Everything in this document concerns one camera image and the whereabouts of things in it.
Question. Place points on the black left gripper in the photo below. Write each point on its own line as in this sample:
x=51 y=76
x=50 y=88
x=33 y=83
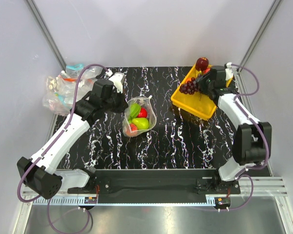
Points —
x=123 y=105

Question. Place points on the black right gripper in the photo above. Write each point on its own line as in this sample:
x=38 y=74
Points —
x=201 y=80

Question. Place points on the dark purple grape bunch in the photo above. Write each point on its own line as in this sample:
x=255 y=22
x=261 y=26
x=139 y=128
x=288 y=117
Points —
x=191 y=88

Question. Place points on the green star fruit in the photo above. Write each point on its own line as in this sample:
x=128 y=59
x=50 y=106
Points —
x=134 y=110

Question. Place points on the clear zip top bag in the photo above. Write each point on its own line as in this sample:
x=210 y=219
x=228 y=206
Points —
x=144 y=102

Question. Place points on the bright red apple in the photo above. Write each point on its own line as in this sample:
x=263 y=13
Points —
x=143 y=113

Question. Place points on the pink peach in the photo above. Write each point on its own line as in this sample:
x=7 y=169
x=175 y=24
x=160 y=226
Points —
x=132 y=130

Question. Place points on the smooth green apple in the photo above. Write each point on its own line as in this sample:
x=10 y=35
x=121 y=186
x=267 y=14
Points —
x=141 y=123

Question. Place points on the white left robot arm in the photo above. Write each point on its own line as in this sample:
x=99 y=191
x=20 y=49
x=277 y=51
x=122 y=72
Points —
x=39 y=172

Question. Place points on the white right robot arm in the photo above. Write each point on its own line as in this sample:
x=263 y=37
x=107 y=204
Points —
x=251 y=147

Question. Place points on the pile of clear zip bags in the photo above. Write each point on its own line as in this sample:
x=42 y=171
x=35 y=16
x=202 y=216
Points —
x=61 y=89

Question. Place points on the dark red apple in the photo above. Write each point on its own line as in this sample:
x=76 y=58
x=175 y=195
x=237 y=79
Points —
x=202 y=64

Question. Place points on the yellow plastic fruit tray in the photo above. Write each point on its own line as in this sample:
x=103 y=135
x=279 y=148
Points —
x=203 y=108

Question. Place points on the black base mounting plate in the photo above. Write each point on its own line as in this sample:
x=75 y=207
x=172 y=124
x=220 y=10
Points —
x=202 y=181

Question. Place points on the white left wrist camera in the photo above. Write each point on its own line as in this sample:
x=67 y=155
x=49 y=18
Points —
x=117 y=79

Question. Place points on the aluminium frame rail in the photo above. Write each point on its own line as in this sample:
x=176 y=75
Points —
x=255 y=187

